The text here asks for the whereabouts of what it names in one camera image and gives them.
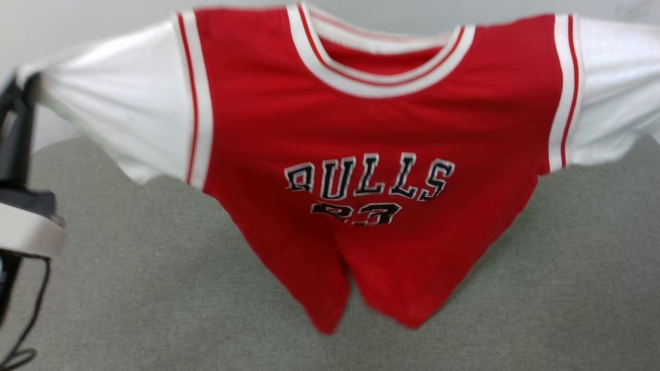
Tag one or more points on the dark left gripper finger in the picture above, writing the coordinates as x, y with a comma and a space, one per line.
18, 134

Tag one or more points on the red white Bulls jersey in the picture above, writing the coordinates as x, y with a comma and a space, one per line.
371, 129

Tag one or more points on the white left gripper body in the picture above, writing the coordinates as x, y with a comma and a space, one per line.
26, 232

